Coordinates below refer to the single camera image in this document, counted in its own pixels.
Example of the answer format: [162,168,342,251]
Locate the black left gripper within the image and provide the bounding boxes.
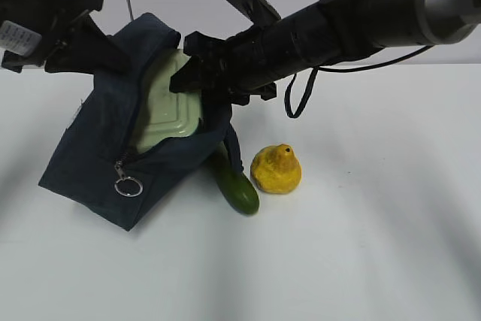
[1,0,128,74]

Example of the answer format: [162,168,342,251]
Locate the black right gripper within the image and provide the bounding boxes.
[169,32,277,128]

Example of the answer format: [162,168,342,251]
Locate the green lidded glass container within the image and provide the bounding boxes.
[129,49,202,153]

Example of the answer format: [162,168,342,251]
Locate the dark green cucumber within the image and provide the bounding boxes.
[207,143,260,217]

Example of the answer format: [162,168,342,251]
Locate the yellow pear-shaped squash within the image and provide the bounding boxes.
[250,144,302,195]

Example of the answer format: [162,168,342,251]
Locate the navy blue lunch bag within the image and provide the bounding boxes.
[38,13,244,231]

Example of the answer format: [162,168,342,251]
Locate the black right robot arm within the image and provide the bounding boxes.
[170,0,480,105]

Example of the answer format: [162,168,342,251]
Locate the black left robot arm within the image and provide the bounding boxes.
[1,0,131,74]

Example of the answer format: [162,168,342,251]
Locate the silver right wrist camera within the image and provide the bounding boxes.
[226,0,281,28]

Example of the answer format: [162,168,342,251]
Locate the black cable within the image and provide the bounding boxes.
[283,0,437,119]

